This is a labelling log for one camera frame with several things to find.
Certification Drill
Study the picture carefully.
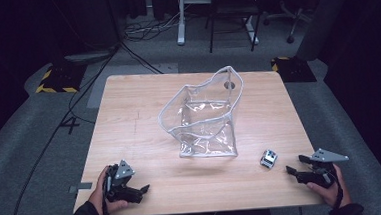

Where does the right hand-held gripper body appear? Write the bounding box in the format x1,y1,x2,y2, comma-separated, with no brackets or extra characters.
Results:
295,146,352,191

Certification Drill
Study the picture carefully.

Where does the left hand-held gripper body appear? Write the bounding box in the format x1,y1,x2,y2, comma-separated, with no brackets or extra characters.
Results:
102,159,144,207

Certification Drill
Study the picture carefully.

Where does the small white toy car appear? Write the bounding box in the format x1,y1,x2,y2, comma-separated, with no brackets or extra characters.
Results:
258,148,279,170

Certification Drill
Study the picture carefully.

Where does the clear plastic bag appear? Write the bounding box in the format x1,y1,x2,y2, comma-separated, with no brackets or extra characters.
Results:
154,64,250,162

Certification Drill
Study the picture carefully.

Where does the person's left hand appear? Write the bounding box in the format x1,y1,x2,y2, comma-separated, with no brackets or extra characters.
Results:
87,164,130,215

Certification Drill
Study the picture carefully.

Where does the person's right hand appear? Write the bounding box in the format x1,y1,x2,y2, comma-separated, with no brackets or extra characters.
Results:
304,164,353,212

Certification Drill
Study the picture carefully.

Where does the grey tape strip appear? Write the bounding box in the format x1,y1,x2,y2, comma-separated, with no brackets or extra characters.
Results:
68,181,95,195

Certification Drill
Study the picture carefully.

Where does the black yellow striped stand base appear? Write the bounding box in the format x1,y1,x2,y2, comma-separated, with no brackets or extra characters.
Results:
270,54,318,85
34,61,89,96

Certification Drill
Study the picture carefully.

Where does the white desk leg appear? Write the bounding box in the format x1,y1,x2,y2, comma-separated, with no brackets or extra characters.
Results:
174,0,190,47
243,14,261,46

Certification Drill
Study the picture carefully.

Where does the grey office chair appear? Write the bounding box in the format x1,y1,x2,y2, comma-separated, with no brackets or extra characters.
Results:
261,0,313,46

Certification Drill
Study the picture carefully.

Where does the black chair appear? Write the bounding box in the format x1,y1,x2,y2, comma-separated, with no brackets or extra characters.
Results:
204,0,265,55

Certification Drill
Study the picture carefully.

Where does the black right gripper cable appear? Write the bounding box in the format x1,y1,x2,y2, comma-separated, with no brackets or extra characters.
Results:
331,169,347,211

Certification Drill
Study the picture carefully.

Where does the long black floor cable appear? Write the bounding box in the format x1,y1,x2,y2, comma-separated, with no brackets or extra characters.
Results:
0,38,173,215

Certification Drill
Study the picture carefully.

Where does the bundle of floor cables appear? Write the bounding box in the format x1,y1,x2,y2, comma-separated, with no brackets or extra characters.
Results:
122,12,182,43

